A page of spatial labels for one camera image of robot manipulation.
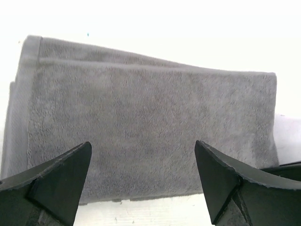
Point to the grey towel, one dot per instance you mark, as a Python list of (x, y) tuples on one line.
[(142, 116)]

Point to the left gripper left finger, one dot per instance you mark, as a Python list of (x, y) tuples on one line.
[(47, 194)]

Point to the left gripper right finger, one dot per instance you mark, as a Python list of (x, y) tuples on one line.
[(238, 194)]

